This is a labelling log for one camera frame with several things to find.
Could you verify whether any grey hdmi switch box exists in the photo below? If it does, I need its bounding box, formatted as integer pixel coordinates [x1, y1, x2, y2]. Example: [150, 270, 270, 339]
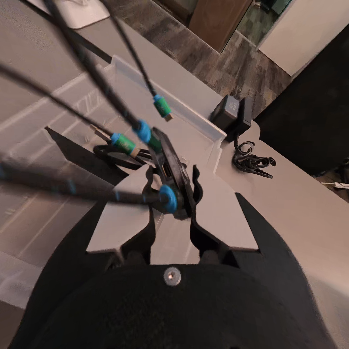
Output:
[149, 127, 197, 220]

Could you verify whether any white cabinet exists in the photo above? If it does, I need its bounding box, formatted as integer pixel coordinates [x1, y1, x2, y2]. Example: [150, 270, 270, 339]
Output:
[258, 0, 342, 77]

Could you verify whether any clear plastic bin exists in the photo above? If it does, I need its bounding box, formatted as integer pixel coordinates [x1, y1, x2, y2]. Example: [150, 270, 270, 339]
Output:
[0, 55, 227, 273]

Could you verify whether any black bundled power cord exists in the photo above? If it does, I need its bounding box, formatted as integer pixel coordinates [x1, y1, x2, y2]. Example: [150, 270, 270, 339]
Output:
[232, 133, 276, 179]

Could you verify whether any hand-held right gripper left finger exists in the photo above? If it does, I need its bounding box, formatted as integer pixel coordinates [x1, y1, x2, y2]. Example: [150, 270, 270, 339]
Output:
[86, 164, 156, 254]

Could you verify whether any black power adapter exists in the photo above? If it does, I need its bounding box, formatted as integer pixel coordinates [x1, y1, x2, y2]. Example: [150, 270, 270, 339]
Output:
[209, 95, 252, 142]

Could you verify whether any brown cardboard box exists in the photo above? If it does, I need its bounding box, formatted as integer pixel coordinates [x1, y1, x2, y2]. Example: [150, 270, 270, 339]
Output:
[188, 0, 254, 53]

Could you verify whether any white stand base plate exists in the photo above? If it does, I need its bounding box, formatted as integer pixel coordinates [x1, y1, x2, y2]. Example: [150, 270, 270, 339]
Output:
[53, 0, 110, 29]

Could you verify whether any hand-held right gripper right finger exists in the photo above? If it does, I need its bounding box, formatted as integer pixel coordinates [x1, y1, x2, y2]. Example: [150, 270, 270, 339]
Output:
[190, 164, 259, 251]

